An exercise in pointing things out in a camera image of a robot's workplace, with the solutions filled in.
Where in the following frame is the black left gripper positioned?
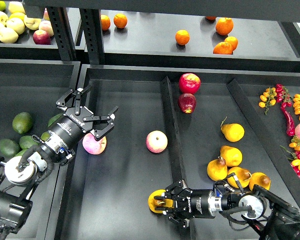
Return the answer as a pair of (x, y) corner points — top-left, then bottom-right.
(44, 84), (119, 160)

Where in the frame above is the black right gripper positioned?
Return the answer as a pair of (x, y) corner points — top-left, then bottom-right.
(153, 179), (223, 229)

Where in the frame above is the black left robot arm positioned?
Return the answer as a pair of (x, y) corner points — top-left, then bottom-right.
(0, 85), (118, 240)

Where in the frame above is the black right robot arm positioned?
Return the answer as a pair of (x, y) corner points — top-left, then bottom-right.
(148, 179), (300, 240)

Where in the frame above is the dark green avocado by rim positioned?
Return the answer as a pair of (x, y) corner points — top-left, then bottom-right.
(47, 113), (63, 127)

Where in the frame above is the light green avocado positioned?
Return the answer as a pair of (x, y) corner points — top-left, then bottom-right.
(40, 131), (51, 142)

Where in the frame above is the yellow pear left cluster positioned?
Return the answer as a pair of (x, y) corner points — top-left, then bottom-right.
(207, 156), (228, 181)

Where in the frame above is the yellow pear cluster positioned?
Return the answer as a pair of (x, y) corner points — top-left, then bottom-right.
(207, 156), (228, 181)
(248, 172), (271, 191)
(227, 166), (252, 189)

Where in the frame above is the dark green avocado middle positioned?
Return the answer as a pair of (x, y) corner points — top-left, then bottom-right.
(18, 135), (39, 150)

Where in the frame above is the yellow pear middle cluster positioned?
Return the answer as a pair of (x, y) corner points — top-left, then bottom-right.
(227, 166), (252, 189)

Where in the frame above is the dark green avocado far left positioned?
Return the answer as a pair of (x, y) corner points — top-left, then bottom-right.
(0, 138), (20, 158)

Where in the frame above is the yellow pear right cluster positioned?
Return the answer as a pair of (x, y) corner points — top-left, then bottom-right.
(248, 172), (271, 191)

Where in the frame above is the yellow pear with stem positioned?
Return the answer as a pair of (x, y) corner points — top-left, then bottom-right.
(220, 117), (245, 143)

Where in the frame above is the pink apple left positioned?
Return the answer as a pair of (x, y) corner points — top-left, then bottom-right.
(82, 133), (107, 155)

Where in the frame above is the pink apple centre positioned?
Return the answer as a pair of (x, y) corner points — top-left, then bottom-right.
(146, 130), (168, 154)

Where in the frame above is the red apple on shelf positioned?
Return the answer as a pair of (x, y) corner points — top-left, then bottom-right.
(32, 29), (51, 45)

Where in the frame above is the pink apple on shelf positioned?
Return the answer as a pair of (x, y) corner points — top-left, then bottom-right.
(38, 20), (54, 37)

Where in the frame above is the orange tangerine shelf left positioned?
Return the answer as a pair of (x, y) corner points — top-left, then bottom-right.
(100, 14), (111, 31)

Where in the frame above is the orange tangerine shelf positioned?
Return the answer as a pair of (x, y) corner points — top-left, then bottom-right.
(100, 14), (111, 31)
(175, 29), (190, 46)

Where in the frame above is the dark red apple lower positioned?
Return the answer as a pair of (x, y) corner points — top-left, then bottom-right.
(177, 93), (197, 114)

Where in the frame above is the pale yellow apple front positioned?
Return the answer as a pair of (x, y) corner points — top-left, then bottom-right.
(0, 27), (19, 44)

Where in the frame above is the red apple upper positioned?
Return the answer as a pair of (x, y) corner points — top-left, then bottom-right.
(178, 73), (201, 95)

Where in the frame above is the mixed cherry tomatoes lower right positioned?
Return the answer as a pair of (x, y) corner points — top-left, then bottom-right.
(280, 135), (300, 179)

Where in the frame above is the orange tangerine centre shelf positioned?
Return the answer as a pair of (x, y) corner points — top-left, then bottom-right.
(175, 29), (190, 46)

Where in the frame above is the red chili pepper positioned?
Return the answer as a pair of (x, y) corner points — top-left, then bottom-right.
(280, 102), (295, 137)

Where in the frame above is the orange cherry tomato bunch left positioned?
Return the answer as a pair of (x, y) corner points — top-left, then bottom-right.
(258, 87), (277, 115)

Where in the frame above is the red cherry tomato bunch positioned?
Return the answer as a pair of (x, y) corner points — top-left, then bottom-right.
(275, 83), (293, 107)

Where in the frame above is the orange front right shelf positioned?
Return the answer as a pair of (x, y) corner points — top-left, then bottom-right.
(213, 41), (233, 55)

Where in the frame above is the large orange upper right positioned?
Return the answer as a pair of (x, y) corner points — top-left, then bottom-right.
(215, 17), (234, 36)

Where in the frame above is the orange behind front right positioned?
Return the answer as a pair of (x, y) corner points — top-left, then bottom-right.
(224, 36), (239, 51)

